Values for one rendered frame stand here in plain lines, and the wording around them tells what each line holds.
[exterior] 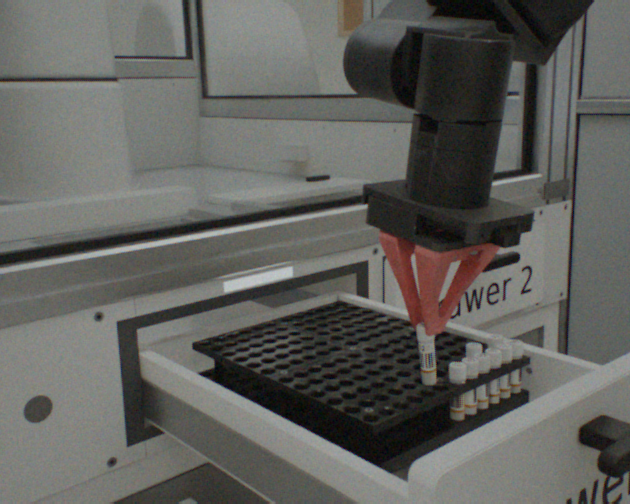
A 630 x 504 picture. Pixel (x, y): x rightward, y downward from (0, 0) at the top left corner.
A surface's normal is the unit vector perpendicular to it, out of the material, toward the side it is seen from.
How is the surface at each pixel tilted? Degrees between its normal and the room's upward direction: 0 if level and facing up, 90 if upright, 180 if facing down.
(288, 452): 90
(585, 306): 90
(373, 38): 56
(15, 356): 90
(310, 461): 90
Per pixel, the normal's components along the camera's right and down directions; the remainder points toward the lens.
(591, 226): -0.82, 0.15
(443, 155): -0.40, 0.27
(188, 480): 0.65, 0.15
